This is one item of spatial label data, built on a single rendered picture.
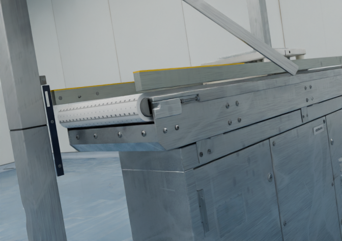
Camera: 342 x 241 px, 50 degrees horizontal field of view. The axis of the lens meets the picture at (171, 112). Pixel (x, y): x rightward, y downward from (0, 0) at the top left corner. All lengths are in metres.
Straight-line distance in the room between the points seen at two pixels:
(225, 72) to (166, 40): 4.05
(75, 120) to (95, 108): 0.08
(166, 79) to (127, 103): 0.08
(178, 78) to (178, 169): 0.19
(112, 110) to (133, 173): 0.23
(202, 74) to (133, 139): 0.19
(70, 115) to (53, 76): 5.61
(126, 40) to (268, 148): 4.33
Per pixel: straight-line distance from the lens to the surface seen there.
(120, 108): 0.66
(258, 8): 1.66
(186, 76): 0.71
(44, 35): 6.54
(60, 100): 0.84
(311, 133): 1.34
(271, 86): 0.99
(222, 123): 0.79
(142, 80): 0.62
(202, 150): 0.80
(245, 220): 0.97
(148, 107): 0.64
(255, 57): 1.08
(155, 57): 4.95
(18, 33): 0.84
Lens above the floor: 0.81
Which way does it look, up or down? 3 degrees down
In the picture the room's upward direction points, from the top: 9 degrees counter-clockwise
